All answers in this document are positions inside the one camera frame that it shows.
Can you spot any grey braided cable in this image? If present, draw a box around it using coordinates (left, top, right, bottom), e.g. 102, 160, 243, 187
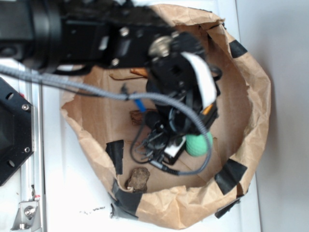
0, 64, 213, 176

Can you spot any metal corner bracket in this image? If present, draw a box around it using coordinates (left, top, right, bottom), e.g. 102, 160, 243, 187
10, 201, 42, 232

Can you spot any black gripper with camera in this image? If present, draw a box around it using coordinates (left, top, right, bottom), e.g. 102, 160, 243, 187
144, 32, 221, 167

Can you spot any orange spiral seashell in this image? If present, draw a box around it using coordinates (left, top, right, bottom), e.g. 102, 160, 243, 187
130, 68, 148, 77

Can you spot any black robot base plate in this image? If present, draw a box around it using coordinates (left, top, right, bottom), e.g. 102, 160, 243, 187
0, 78, 33, 186

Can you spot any green foam ball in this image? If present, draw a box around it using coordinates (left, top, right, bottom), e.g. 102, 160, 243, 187
185, 132, 213, 157

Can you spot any brown paper bag bin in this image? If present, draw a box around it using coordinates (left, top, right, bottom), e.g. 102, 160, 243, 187
61, 4, 271, 230

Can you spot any aluminium frame rail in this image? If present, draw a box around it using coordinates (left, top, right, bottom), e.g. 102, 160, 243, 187
17, 58, 47, 232

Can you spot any brown wood bark piece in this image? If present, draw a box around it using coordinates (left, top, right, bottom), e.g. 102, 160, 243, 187
129, 109, 157, 126

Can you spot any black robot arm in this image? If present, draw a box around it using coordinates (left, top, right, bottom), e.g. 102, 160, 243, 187
0, 0, 219, 171

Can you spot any small brown rock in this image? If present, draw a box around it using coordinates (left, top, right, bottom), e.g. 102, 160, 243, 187
125, 167, 150, 193

